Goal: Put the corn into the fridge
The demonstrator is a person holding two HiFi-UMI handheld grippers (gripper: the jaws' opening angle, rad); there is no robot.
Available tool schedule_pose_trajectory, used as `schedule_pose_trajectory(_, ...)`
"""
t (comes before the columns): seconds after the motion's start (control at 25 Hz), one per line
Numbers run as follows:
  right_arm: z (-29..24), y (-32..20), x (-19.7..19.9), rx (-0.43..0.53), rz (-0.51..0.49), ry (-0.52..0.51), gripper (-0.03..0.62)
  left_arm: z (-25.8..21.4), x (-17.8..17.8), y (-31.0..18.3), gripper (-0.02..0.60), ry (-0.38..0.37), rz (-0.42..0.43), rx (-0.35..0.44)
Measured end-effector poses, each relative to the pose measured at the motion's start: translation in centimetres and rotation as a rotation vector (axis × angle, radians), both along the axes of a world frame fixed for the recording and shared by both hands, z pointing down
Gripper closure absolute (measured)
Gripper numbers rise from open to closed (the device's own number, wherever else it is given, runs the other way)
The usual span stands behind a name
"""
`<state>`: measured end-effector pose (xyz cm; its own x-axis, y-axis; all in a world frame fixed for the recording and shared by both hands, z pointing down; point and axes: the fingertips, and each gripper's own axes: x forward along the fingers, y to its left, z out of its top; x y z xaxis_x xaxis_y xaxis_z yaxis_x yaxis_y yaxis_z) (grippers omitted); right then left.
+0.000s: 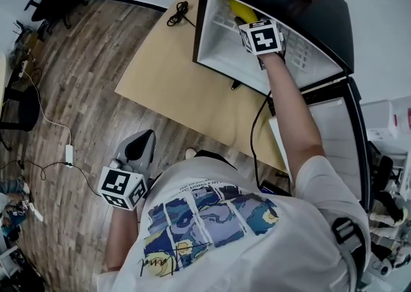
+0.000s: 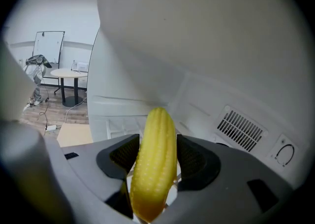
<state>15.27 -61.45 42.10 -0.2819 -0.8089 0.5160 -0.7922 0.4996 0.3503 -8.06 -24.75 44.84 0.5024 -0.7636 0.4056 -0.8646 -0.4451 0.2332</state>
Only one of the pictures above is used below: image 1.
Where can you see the person's right forearm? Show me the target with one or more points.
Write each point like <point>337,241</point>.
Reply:
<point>292,117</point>

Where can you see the white power strip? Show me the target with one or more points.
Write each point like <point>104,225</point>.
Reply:
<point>69,156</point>

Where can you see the white printed t-shirt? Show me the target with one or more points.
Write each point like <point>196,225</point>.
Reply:
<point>257,262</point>

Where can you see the person's left forearm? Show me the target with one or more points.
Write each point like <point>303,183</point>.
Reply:
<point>123,239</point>

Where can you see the light wooden table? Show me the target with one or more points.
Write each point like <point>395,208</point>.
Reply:
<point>180,75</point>

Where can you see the person's white shoe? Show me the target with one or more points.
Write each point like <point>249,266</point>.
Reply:
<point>191,152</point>

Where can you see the white water dispenser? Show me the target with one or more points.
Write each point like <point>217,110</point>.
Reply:
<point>379,117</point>

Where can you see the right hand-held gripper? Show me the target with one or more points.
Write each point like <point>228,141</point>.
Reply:
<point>261,38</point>

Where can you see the black mini fridge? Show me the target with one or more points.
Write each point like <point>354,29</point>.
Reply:
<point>224,47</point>

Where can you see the yellow banana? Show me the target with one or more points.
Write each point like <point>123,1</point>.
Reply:
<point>242,11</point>

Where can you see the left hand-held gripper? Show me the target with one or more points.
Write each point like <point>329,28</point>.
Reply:
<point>122,188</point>

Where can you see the person's black trousers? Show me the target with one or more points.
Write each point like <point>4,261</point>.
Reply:
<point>212,156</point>

